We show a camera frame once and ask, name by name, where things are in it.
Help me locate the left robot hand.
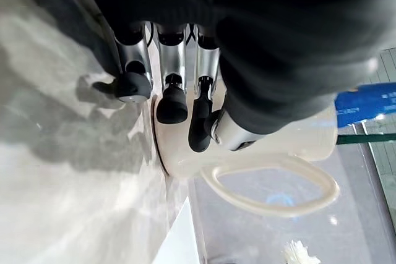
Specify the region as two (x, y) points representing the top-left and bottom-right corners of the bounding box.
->
(74, 0), (396, 153)

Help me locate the cream ceramic mug with handle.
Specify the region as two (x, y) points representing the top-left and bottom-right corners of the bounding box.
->
(150, 93), (341, 219)

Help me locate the white bristly brush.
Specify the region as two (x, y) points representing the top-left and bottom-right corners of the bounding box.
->
(282, 240), (321, 264)

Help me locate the blue toothpaste tube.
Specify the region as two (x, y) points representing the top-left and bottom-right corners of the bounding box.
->
(335, 82), (396, 129)

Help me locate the green toothbrush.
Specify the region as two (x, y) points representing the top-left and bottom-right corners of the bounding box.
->
(336, 132), (396, 146)

